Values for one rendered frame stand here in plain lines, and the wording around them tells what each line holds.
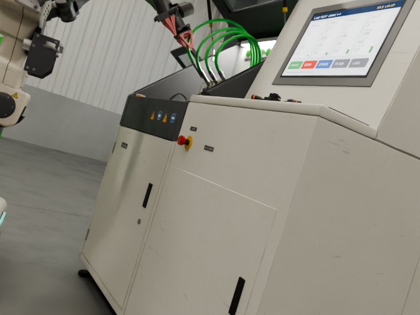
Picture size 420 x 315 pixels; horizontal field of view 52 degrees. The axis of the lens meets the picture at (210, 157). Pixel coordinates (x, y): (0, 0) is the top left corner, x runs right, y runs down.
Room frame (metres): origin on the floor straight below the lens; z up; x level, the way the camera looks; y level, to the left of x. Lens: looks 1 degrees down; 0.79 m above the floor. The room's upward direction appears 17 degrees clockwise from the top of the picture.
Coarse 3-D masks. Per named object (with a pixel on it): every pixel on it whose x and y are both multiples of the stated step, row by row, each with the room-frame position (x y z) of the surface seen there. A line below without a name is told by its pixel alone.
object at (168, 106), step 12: (132, 96) 2.18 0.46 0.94; (132, 108) 2.14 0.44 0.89; (144, 108) 2.00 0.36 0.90; (156, 108) 1.89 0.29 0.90; (168, 108) 1.78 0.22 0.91; (180, 108) 1.69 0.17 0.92; (132, 120) 2.09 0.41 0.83; (144, 120) 1.97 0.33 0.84; (156, 120) 1.85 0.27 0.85; (168, 120) 1.75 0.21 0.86; (156, 132) 1.82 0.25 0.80; (168, 132) 1.72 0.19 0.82
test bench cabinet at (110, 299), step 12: (144, 132) 1.98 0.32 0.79; (168, 168) 1.65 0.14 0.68; (96, 204) 2.23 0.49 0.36; (156, 204) 1.65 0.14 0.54; (84, 240) 2.23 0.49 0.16; (144, 240) 1.66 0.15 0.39; (84, 264) 2.14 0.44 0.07; (84, 276) 2.17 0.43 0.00; (96, 276) 1.97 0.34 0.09; (132, 276) 1.66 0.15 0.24; (108, 300) 1.79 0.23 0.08; (120, 312) 1.67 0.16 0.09
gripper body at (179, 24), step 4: (180, 16) 1.99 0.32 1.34; (176, 20) 1.97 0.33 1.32; (180, 20) 1.98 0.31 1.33; (176, 24) 1.97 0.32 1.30; (180, 24) 1.97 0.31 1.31; (184, 24) 1.99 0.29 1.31; (188, 24) 1.96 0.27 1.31; (176, 28) 1.98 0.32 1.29; (180, 28) 1.95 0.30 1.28; (184, 28) 1.98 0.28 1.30
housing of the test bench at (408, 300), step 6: (414, 276) 1.35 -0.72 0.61; (414, 282) 1.35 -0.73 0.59; (414, 288) 1.36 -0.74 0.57; (408, 294) 1.35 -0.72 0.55; (414, 294) 1.36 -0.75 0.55; (408, 300) 1.35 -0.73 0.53; (414, 300) 1.37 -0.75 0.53; (408, 306) 1.36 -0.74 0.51; (414, 306) 1.38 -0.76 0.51; (402, 312) 1.35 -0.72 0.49; (408, 312) 1.36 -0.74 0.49; (414, 312) 1.38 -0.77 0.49
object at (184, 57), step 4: (176, 48) 5.76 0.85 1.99; (180, 48) 5.55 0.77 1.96; (184, 48) 5.42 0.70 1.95; (192, 48) 5.28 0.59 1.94; (172, 52) 5.91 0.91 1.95; (176, 52) 5.79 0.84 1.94; (180, 52) 5.67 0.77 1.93; (184, 52) 5.54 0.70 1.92; (192, 52) 5.31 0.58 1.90; (176, 56) 5.90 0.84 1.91; (180, 56) 5.84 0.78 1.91; (184, 56) 5.70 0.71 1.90; (188, 56) 5.58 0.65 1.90; (192, 56) 5.46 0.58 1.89; (176, 60) 6.02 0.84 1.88; (180, 60) 5.95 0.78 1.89; (184, 60) 5.81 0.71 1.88; (188, 60) 5.69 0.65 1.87; (200, 60) 5.33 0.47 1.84; (180, 64) 6.03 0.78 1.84; (184, 64) 5.94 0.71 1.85; (188, 64) 5.82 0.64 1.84
